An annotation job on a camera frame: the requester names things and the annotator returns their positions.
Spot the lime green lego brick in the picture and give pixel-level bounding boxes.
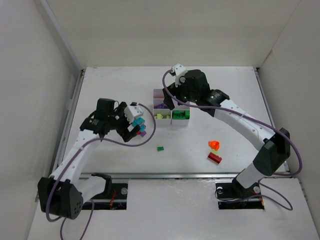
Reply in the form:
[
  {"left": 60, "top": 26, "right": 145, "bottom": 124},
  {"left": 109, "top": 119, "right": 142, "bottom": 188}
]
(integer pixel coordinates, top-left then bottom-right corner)
[{"left": 155, "top": 113, "right": 164, "bottom": 119}]

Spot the orange lego piece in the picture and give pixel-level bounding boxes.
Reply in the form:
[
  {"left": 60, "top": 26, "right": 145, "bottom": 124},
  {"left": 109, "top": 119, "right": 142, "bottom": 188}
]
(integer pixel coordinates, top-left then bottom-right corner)
[{"left": 208, "top": 140, "right": 220, "bottom": 151}]

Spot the small green lego piece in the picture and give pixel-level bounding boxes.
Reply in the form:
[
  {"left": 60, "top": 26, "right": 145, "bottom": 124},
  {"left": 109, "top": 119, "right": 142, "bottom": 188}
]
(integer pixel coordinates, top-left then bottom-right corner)
[{"left": 157, "top": 146, "right": 164, "bottom": 152}]

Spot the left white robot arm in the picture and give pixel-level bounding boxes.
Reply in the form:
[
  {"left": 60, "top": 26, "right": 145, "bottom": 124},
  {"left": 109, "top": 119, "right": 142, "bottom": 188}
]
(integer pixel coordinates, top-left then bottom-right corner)
[{"left": 37, "top": 98, "right": 144, "bottom": 222}]

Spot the cyan lego block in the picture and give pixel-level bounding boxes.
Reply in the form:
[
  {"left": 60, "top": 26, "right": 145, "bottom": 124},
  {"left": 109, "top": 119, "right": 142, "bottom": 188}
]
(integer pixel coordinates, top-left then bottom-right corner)
[{"left": 132, "top": 117, "right": 145, "bottom": 127}]

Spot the pale lime lego brick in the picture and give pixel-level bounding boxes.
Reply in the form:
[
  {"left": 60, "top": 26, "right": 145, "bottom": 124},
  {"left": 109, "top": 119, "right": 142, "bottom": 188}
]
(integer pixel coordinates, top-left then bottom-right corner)
[{"left": 210, "top": 149, "right": 219, "bottom": 156}]

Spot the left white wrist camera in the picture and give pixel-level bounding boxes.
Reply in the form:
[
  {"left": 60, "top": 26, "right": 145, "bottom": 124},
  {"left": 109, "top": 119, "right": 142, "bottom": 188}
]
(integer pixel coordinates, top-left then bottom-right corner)
[{"left": 124, "top": 102, "right": 144, "bottom": 124}]

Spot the large red lego brick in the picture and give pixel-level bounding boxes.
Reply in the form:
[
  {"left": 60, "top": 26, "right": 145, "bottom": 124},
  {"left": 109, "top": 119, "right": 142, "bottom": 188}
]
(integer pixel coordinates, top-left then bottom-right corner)
[{"left": 207, "top": 152, "right": 222, "bottom": 165}]

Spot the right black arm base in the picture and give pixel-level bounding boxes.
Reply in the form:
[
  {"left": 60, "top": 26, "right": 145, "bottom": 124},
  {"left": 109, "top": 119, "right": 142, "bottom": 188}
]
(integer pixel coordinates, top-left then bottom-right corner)
[{"left": 214, "top": 182, "right": 265, "bottom": 210}]

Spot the metal rail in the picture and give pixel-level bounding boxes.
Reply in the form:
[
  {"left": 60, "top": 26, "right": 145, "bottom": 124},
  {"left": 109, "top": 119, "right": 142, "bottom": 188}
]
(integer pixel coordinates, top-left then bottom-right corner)
[{"left": 51, "top": 67, "right": 291, "bottom": 181}]

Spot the purple lego plate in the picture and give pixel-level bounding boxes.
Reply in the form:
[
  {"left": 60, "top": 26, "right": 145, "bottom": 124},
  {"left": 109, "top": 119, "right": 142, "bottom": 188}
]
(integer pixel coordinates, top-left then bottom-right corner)
[{"left": 153, "top": 103, "right": 167, "bottom": 109}]

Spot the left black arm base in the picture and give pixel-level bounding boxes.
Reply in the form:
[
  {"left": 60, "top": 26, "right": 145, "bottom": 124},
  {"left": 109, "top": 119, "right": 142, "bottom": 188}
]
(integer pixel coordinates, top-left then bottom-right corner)
[{"left": 77, "top": 173, "right": 128, "bottom": 210}]

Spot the small purple lego brick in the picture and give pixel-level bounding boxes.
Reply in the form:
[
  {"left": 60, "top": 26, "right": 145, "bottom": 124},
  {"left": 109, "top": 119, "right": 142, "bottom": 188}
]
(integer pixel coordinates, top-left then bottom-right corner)
[{"left": 139, "top": 124, "right": 147, "bottom": 138}]

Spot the white divided sorting container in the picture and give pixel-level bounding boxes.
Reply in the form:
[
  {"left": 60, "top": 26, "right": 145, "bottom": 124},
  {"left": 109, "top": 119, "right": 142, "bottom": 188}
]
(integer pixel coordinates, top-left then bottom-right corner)
[{"left": 152, "top": 89, "right": 190, "bottom": 127}]

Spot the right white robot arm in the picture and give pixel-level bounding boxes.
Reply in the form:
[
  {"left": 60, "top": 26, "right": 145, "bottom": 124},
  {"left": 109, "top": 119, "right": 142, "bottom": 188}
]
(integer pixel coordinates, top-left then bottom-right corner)
[{"left": 162, "top": 67, "right": 291, "bottom": 200}]

